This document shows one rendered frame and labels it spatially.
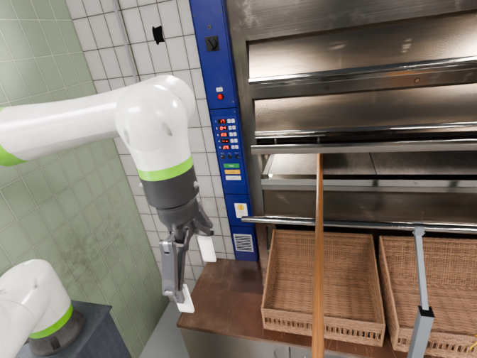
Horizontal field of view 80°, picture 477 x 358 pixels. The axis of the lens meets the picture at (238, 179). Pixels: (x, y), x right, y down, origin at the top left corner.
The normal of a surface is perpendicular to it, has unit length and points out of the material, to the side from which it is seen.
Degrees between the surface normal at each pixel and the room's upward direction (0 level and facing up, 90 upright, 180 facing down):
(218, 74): 90
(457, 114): 70
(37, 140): 106
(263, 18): 90
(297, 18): 90
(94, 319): 0
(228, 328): 0
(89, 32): 90
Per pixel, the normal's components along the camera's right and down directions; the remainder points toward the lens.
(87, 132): 0.11, 0.67
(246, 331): -0.13, -0.88
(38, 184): 0.96, 0.00
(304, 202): -0.29, 0.14
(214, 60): -0.26, 0.47
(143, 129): 0.00, 0.42
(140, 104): -0.02, -0.15
